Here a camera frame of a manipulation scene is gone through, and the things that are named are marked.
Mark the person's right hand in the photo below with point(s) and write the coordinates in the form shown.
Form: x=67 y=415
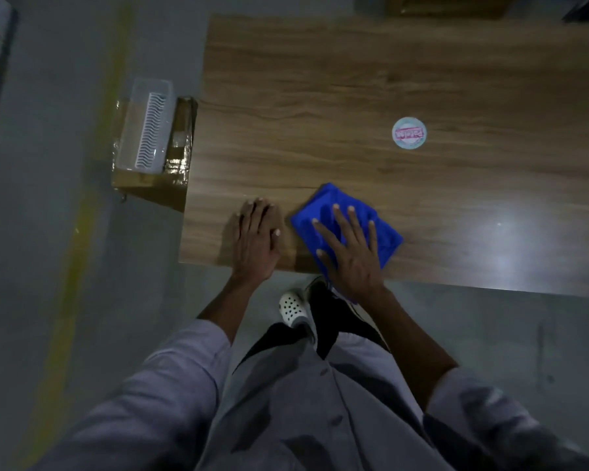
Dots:
x=353 y=264

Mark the person's left forearm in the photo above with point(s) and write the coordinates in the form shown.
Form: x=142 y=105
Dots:
x=226 y=309

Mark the clear plastic box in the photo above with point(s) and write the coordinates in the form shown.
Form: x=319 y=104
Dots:
x=145 y=127

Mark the taped brown cardboard box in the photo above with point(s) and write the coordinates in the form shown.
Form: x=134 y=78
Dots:
x=176 y=161

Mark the black trousers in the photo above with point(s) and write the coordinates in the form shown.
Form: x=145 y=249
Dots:
x=334 y=318

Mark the person's right forearm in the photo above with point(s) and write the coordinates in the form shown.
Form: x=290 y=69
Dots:
x=412 y=348

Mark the round white foil lid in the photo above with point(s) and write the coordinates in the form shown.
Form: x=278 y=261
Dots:
x=409 y=133

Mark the wooden table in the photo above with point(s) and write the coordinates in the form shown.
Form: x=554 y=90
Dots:
x=471 y=215

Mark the blue cloth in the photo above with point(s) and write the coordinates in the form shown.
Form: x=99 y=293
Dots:
x=324 y=205

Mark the white perforated shoe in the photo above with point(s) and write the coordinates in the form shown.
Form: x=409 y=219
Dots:
x=294 y=309

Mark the light denim shirt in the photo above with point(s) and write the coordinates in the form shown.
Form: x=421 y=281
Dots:
x=275 y=412

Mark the person's left hand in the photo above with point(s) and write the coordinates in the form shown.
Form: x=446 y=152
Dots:
x=255 y=245

